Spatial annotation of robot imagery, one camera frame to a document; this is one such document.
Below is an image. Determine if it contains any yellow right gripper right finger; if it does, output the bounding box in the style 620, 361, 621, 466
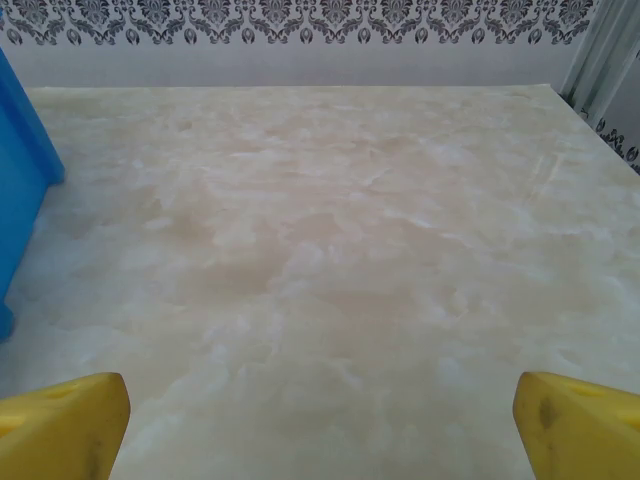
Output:
514, 370, 640, 480

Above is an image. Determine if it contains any white corner post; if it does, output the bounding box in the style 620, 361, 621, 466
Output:
558, 0, 640, 132

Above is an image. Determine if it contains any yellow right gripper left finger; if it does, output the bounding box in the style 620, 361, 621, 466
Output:
0, 371, 132, 480

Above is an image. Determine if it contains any blue plastic bin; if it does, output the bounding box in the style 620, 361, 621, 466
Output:
0, 47, 67, 346

